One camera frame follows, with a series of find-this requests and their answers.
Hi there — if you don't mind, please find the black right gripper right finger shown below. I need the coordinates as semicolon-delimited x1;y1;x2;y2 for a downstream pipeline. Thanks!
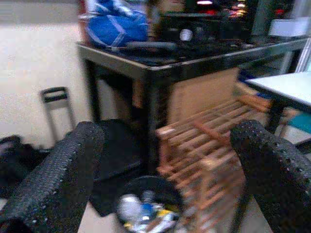
229;120;311;233

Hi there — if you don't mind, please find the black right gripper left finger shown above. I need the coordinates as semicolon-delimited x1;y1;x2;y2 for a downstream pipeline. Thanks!
0;121;105;233

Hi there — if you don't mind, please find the black rubbish bin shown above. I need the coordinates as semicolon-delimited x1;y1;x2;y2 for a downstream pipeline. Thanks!
90;176;186;233

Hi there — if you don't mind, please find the teal plastic container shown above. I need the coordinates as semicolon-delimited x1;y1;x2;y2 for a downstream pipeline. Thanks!
288;113;311;134

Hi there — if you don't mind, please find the black bag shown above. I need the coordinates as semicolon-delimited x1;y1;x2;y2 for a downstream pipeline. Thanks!
96;118;148;182

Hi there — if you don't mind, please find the white plastic bottle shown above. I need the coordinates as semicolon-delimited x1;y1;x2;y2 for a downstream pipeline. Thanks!
118;195;143;222

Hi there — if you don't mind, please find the wooden slatted rack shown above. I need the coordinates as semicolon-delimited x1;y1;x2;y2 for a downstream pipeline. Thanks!
155;93;276;233

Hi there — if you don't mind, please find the white table with black legs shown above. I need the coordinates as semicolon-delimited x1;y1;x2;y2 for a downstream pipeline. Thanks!
244;71;311;154

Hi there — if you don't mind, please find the blue wrapper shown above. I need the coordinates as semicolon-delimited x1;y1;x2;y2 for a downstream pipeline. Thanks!
140;202;154;217

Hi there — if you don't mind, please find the brown cardboard box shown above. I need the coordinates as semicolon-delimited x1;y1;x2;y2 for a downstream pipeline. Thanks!
170;68;242;125

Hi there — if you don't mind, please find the white box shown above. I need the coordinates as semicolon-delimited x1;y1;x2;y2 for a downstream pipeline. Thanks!
268;16;311;37

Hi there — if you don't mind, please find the black glossy table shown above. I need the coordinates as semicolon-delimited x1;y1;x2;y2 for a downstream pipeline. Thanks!
77;36;311;177

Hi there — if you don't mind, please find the blue striped bag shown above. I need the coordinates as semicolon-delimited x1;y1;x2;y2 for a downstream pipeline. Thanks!
79;0;149;49

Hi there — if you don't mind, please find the black electronic device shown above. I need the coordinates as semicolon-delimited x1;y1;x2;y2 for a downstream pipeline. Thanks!
157;11;251;43

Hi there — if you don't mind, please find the black suitcase with pull handle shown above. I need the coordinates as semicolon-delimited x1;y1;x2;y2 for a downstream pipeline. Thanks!
0;86;76;197

